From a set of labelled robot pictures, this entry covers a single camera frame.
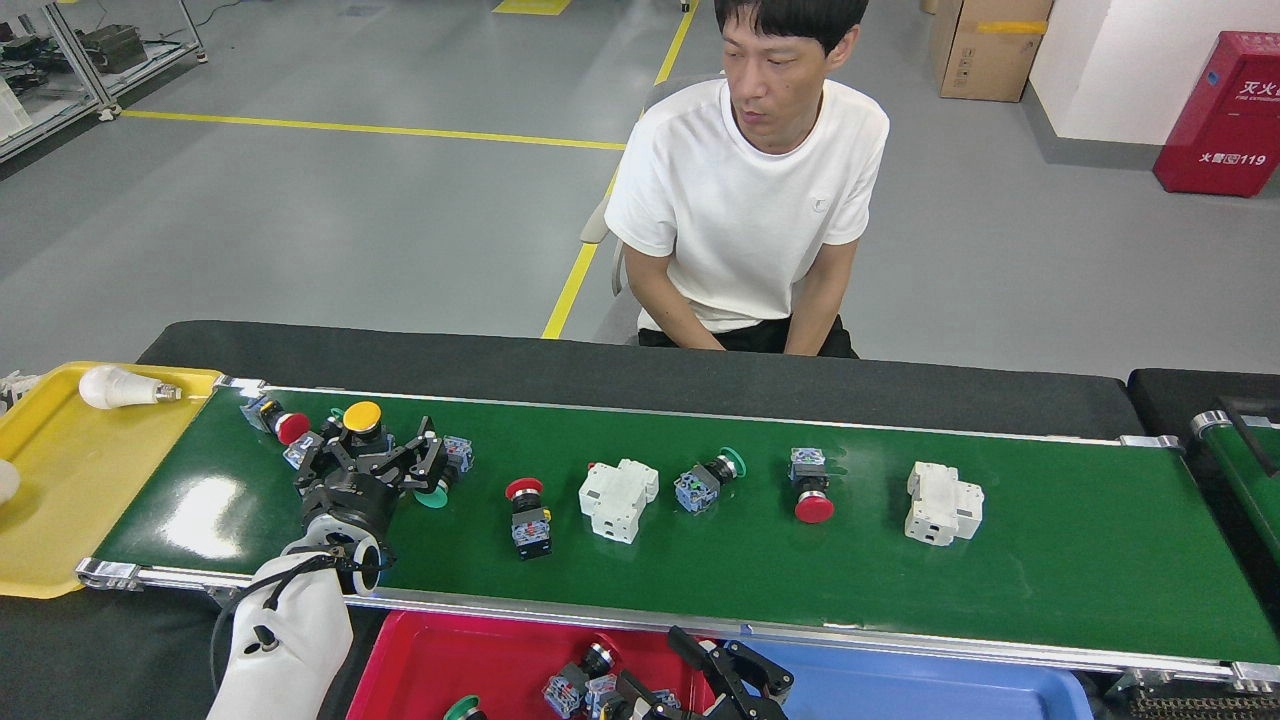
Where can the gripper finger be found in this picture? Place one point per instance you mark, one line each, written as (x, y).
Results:
(645, 708)
(755, 675)

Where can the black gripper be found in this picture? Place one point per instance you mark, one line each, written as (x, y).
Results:
(350, 505)

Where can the yellow mushroom button switch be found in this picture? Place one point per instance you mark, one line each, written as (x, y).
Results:
(362, 416)

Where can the red push button switch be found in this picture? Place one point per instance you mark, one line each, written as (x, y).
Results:
(530, 530)
(293, 428)
(598, 660)

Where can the red mushroom button switch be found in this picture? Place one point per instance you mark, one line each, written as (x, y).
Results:
(814, 508)

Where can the green push button switch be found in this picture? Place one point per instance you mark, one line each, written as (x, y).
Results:
(697, 490)

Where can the white circuit breaker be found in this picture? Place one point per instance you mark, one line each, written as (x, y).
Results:
(615, 500)
(940, 505)

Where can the person's right forearm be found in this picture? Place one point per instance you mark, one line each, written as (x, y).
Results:
(670, 310)

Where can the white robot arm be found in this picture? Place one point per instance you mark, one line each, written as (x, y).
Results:
(290, 650)

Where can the long green conveyor belt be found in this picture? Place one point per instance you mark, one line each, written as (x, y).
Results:
(700, 580)

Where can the yellow plastic tray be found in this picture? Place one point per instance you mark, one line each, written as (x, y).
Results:
(80, 500)

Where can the narrow green conveyor belt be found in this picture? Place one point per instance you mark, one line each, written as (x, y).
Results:
(1255, 490)

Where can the blue plastic bin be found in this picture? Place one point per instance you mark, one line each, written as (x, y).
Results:
(950, 695)

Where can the red plastic bin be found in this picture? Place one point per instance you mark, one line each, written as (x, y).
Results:
(450, 660)

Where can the white light bulb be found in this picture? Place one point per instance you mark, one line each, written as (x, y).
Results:
(8, 482)
(110, 387)

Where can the grey office chair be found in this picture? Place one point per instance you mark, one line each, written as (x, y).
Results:
(596, 222)

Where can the person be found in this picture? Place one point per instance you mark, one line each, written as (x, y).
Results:
(740, 200)

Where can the dark grey equipment box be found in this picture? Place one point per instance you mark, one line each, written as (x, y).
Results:
(115, 48)

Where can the brown cardboard box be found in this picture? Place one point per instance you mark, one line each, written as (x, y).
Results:
(985, 55)

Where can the red fire extinguisher box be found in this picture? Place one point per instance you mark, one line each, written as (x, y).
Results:
(1220, 110)

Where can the blue switch contact block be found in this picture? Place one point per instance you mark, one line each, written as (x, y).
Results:
(666, 700)
(602, 692)

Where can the metal frame rack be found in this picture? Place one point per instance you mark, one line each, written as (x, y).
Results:
(105, 108)

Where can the black guide frame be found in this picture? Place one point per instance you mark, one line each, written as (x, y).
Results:
(1248, 432)

